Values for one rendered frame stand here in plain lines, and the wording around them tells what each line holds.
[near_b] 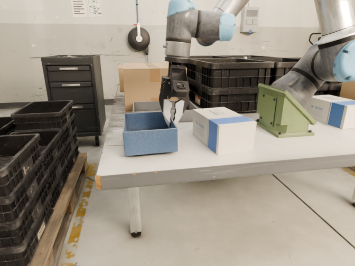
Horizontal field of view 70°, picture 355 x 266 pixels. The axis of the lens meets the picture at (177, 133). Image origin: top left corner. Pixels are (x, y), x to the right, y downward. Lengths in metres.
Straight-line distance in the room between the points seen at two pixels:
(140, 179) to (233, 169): 0.25
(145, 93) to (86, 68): 1.40
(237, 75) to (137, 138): 0.62
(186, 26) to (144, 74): 0.51
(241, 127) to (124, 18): 3.99
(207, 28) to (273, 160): 0.41
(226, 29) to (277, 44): 4.58
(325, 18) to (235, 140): 0.43
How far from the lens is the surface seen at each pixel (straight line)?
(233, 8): 0.91
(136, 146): 0.70
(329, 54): 0.88
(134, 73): 1.20
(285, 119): 0.92
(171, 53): 0.75
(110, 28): 4.58
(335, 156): 0.86
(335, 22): 0.88
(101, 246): 1.51
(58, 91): 2.65
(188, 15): 0.75
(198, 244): 1.47
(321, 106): 1.19
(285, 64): 1.25
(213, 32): 0.76
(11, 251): 1.24
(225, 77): 1.13
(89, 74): 2.58
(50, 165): 1.55
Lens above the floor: 1.00
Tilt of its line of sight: 19 degrees down
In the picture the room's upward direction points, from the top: straight up
